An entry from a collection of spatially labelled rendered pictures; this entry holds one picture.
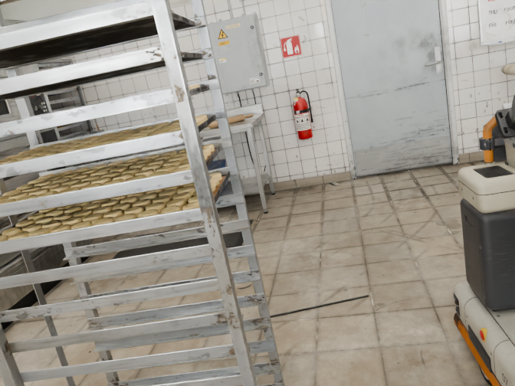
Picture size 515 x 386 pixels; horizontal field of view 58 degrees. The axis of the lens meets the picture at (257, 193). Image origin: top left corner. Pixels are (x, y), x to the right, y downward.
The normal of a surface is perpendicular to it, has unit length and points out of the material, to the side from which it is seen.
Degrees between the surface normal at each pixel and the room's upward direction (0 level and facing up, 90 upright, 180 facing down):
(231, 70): 90
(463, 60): 90
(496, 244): 90
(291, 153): 90
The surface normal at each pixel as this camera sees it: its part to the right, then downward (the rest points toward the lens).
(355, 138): -0.15, 0.29
